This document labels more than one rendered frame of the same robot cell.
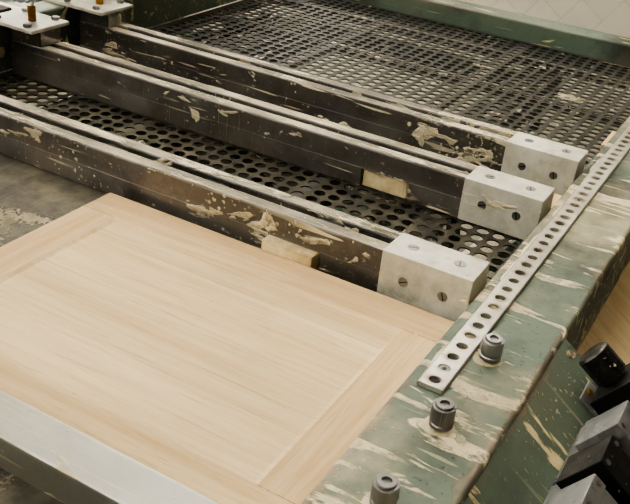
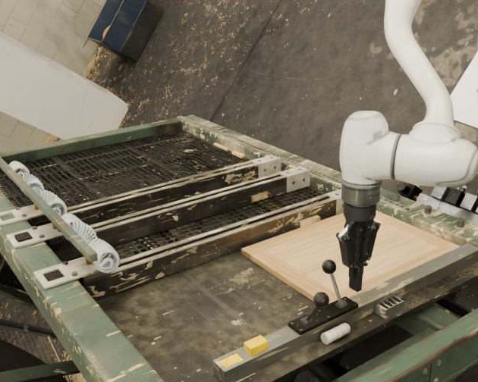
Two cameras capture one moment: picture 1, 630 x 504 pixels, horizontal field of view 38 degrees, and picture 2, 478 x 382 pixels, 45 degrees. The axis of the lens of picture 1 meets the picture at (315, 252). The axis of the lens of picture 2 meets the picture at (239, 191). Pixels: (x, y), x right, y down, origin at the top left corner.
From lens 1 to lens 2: 1.82 m
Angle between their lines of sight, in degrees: 55
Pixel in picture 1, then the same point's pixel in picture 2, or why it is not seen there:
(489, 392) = (412, 205)
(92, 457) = (434, 263)
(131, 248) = (292, 250)
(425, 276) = not seen: hidden behind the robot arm
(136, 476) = (443, 258)
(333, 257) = (322, 213)
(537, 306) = not seen: hidden behind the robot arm
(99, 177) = (228, 248)
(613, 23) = not seen: outside the picture
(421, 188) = (273, 189)
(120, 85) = (131, 228)
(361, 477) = (448, 227)
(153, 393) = (391, 257)
